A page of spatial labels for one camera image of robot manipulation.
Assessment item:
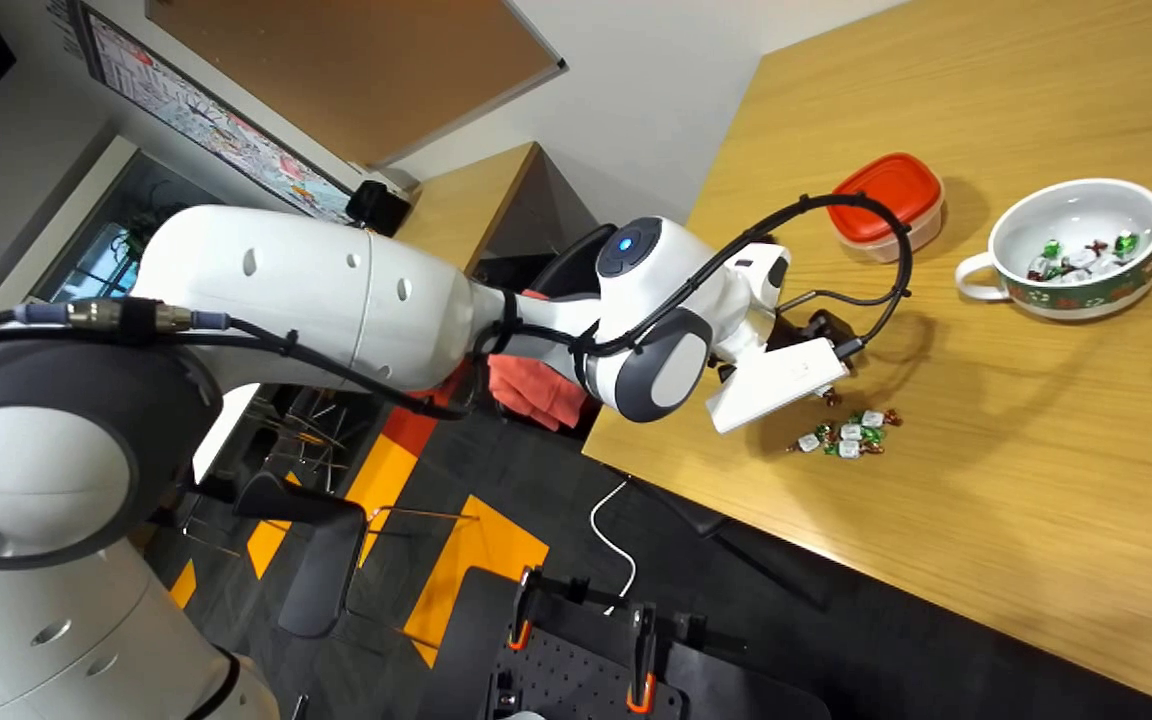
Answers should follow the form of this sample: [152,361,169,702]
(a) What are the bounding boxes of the candies inside mug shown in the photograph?
[1024,230,1138,284]

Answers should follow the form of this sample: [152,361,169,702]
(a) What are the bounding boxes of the white green mug cup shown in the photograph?
[957,175,1152,322]

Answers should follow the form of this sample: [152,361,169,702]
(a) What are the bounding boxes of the black office chair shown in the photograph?
[533,224,612,297]

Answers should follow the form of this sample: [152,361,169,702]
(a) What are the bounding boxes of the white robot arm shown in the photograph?
[0,205,848,720]

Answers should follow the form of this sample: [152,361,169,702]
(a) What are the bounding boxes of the red cloth on chair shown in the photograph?
[486,350,584,433]

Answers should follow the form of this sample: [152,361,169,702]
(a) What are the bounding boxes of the small wooden side desk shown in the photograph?
[400,142,536,267]

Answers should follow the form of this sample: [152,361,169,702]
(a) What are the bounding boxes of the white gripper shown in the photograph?
[708,335,848,433]

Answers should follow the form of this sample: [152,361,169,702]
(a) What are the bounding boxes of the black box on desk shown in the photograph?
[344,180,411,235]

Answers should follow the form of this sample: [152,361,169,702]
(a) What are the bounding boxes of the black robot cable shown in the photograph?
[0,189,918,423]

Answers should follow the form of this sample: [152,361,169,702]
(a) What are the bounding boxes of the white cable on floor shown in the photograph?
[584,475,643,616]

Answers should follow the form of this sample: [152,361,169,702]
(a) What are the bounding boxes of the red lid plastic container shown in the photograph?
[828,150,946,263]

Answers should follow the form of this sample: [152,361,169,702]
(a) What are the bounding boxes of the brown cork board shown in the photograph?
[148,0,563,162]

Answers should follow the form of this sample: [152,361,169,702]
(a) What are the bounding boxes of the whiteboard with writing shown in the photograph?
[70,0,352,224]

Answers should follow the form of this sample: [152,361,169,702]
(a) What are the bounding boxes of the black orange clamp stand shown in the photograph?
[482,563,835,720]

